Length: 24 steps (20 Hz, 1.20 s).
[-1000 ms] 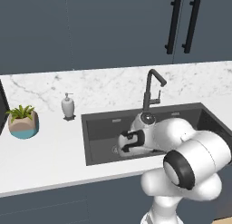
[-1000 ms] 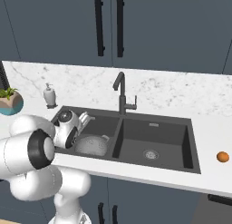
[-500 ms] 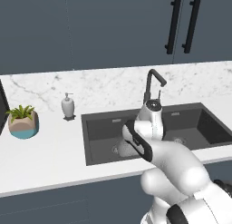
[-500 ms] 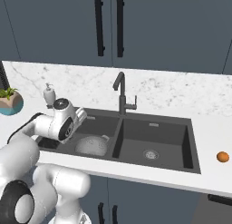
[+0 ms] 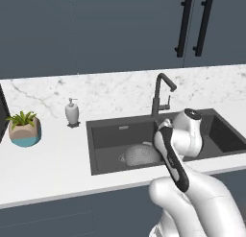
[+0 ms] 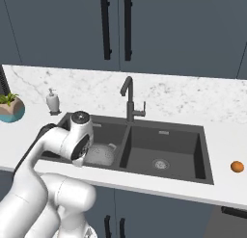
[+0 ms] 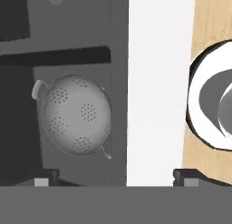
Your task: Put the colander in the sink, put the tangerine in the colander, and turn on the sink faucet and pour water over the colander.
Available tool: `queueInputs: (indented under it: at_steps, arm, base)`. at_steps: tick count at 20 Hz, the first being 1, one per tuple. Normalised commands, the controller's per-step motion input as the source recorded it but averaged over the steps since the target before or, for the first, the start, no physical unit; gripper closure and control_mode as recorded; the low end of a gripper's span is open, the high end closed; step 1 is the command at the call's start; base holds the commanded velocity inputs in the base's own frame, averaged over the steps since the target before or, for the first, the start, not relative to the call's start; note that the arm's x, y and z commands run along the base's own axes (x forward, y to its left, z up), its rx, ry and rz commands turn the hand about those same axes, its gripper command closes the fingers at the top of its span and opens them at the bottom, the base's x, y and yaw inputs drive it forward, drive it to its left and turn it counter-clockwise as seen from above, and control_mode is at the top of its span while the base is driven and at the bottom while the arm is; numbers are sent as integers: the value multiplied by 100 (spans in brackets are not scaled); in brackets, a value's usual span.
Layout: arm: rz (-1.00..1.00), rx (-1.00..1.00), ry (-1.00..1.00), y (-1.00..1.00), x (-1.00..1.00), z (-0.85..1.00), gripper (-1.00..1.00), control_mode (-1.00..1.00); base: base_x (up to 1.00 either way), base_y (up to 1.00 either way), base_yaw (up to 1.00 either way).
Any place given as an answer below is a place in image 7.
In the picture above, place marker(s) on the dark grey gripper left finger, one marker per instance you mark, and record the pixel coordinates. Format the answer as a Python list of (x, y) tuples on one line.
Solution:
[(48, 175)]

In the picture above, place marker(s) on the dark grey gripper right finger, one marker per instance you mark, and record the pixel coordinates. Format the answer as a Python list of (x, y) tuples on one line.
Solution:
[(185, 175)]

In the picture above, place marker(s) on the grey metal colander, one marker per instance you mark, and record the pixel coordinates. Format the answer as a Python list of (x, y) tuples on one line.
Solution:
[(77, 115)]

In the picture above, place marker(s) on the white and black round object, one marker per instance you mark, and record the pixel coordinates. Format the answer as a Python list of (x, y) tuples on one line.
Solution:
[(199, 112)]

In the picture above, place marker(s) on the white cupboard panel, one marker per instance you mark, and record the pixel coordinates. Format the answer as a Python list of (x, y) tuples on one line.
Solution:
[(157, 88)]

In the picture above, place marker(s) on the dark grey open cupboard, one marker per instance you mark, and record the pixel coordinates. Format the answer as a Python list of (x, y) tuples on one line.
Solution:
[(119, 82)]

